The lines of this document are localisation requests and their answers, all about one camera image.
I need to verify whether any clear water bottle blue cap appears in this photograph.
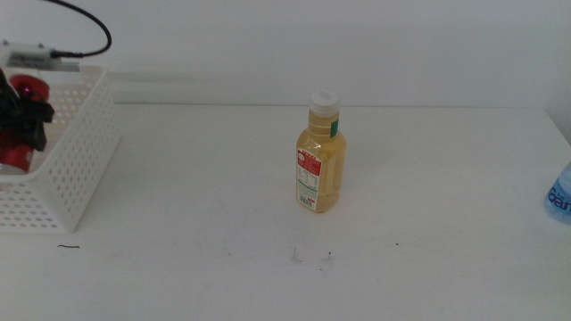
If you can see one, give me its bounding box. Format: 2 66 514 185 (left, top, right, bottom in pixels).
542 160 571 226

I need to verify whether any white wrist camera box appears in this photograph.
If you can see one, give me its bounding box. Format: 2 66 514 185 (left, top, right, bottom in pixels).
0 39 82 73

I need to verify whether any white perforated plastic basket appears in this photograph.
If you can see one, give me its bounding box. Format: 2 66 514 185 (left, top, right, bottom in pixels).
0 65 122 235

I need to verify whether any yellow tea bottle white cap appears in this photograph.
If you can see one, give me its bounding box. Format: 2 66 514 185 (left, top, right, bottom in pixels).
295 88 348 214

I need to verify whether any red can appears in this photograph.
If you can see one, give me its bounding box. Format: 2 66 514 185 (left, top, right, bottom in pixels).
0 74 50 175

